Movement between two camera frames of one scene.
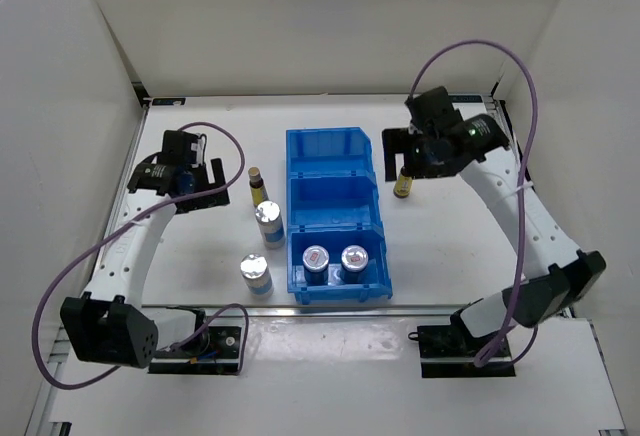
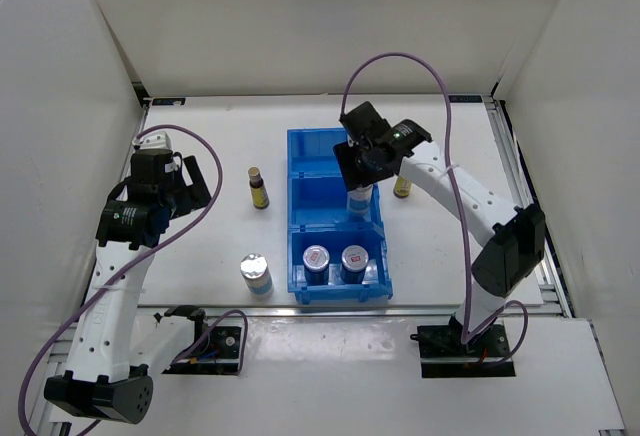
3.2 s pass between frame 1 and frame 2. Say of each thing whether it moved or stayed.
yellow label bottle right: stayed
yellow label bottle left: stayed
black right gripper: moved
